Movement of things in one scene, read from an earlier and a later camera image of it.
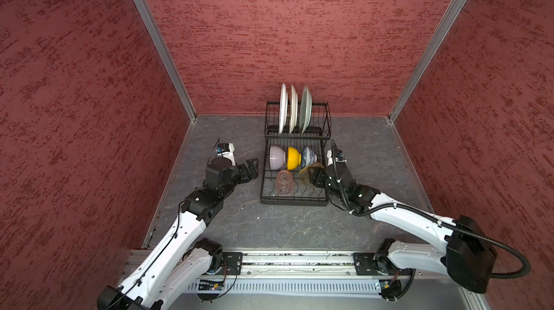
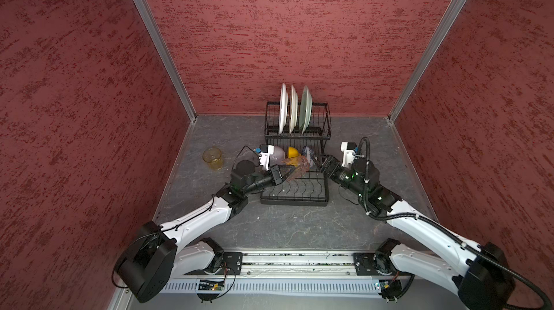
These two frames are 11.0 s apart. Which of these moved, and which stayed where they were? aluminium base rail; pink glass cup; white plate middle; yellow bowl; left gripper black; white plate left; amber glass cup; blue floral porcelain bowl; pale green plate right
Moved: pink glass cup; amber glass cup; left gripper black
Stayed: yellow bowl; white plate left; white plate middle; pale green plate right; blue floral porcelain bowl; aluminium base rail
